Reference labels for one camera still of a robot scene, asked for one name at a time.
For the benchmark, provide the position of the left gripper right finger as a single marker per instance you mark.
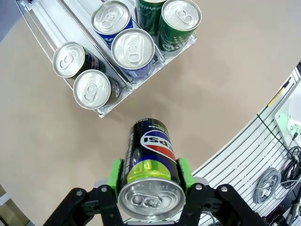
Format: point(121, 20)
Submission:
point(211, 207)

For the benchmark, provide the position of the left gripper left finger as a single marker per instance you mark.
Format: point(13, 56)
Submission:
point(94, 207)

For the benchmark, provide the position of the black Pepsi can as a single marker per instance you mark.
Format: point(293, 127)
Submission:
point(150, 150)
point(91, 89)
point(68, 59)

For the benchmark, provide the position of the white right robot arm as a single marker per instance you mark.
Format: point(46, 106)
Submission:
point(291, 113)

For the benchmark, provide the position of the white slatted aluminium base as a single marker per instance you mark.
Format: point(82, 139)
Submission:
point(235, 169)

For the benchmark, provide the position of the yellow black thin rod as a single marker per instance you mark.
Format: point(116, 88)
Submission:
point(278, 94)

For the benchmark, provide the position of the blue Pocari Sweat can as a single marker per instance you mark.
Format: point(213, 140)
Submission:
point(132, 48)
point(110, 16)

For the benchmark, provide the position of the green Chilsung cider can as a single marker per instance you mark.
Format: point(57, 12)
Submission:
point(179, 15)
point(147, 14)

